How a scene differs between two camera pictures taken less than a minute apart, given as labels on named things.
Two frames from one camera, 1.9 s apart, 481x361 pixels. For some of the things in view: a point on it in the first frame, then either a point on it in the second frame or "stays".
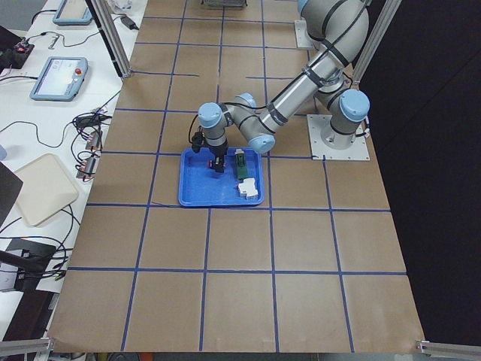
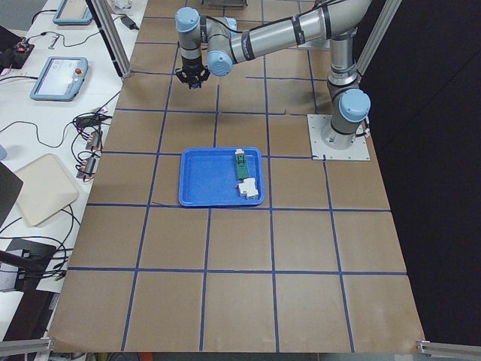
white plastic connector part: [248, 187] stays
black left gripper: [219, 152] -> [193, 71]
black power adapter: [128, 22] stays
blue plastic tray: [201, 186] stays
